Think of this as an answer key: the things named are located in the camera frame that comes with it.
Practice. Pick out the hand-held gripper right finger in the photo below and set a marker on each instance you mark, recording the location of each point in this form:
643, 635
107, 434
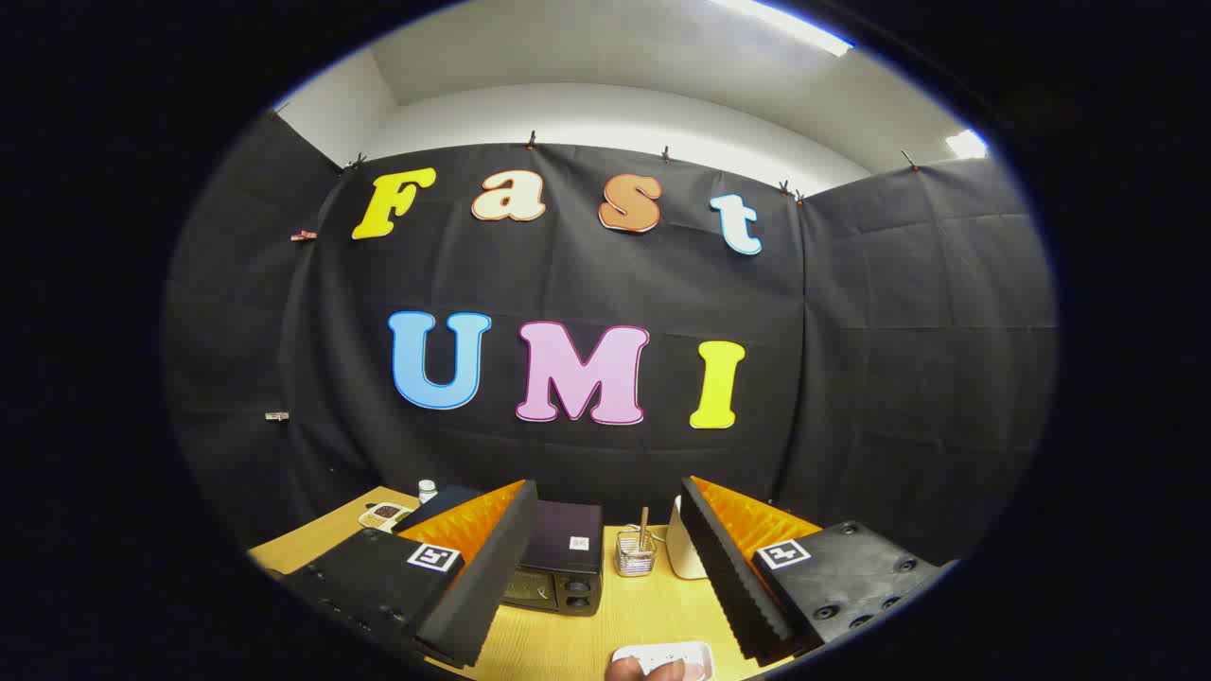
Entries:
724, 567

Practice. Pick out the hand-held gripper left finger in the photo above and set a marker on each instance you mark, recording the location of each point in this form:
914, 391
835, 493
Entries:
492, 567

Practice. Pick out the black toaster oven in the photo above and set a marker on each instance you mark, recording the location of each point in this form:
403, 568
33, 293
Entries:
568, 539

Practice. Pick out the white plate with cherry print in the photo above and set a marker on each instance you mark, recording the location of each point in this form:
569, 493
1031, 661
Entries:
667, 653

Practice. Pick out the cream slot toaster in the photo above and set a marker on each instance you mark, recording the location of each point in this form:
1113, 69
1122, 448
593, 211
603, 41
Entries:
681, 549

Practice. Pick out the wooden stick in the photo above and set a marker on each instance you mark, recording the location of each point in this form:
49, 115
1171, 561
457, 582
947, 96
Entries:
644, 525

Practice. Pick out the white bottle with green band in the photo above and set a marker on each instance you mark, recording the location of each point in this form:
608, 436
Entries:
427, 491

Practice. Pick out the divided tray of grains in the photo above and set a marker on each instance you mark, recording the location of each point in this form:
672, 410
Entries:
383, 515

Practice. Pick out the ceiling light panel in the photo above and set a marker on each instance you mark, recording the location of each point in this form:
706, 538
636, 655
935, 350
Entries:
966, 144

